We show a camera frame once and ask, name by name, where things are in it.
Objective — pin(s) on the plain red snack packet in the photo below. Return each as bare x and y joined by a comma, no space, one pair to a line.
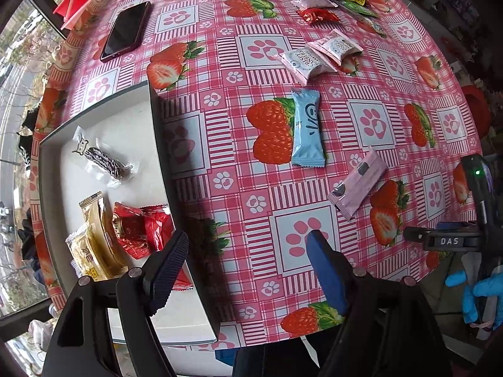
159,227

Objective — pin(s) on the long pink snack packet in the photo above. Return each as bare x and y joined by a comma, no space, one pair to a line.
314,2

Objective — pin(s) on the green snack packet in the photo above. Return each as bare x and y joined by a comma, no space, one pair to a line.
359,8

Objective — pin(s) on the floral print snack packet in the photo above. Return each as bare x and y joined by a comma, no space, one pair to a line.
375,26

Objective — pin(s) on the golden brown snack packet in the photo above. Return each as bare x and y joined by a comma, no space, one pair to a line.
100,235

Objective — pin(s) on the white pink cookie packet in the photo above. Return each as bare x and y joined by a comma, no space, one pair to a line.
308,65
334,47

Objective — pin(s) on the red snack packet with figure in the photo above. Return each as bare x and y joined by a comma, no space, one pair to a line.
129,229

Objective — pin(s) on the red plastic bin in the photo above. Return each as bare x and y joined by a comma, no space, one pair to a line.
78,6

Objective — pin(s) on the pale yellow snack packet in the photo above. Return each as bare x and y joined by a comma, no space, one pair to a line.
78,251

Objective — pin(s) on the clear packet with dark snack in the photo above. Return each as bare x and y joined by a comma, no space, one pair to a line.
104,159

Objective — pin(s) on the black smartphone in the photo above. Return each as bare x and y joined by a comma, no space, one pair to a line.
125,31

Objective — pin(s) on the red stool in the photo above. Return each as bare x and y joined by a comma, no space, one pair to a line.
477,108

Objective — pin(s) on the person's right hand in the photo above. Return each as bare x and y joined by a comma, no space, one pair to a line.
475,290

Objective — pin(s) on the light blue snack packet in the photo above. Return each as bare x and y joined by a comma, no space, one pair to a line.
308,129

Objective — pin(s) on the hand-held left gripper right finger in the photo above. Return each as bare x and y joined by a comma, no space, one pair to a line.
326,271

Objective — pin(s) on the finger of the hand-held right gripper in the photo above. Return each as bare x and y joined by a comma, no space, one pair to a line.
448,239

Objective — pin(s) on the white tray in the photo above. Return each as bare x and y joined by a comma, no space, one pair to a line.
129,125

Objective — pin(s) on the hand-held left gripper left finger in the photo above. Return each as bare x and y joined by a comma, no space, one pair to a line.
165,271

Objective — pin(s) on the red foil snack packet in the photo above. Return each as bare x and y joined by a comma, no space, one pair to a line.
318,16

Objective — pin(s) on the pink packet with black window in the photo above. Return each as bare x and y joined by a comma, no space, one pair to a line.
357,184

